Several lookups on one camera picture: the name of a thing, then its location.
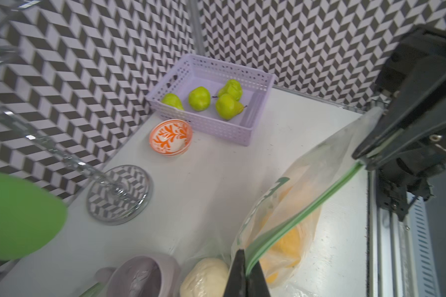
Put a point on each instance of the green pear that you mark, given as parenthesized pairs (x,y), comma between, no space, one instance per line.
(199,99)
(232,88)
(173,101)
(227,107)

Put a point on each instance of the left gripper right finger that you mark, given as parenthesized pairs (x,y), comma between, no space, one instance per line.
(256,283)

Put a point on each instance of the zip bag with beige fruit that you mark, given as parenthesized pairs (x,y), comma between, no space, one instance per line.
(204,267)

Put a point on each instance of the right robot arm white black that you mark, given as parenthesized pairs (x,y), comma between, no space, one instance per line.
(420,42)

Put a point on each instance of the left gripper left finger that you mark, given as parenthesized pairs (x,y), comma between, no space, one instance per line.
(237,283)

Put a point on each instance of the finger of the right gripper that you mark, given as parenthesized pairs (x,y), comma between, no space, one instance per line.
(417,113)
(423,154)

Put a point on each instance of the green plastic goblet upside down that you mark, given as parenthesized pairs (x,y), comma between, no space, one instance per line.
(30,217)

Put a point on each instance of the lilac mug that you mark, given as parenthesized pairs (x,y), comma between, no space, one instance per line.
(149,275)

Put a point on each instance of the chrome mug tree stand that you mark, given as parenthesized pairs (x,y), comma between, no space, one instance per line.
(115,197)

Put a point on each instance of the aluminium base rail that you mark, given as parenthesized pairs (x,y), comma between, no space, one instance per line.
(400,256)

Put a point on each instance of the zip bag with orange fruit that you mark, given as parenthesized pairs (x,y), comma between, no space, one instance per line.
(279,230)

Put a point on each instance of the orange patterned small bowl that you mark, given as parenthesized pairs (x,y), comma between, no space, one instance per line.
(171,137)

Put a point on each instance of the purple plastic basket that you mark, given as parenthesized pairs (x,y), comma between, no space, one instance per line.
(193,71)

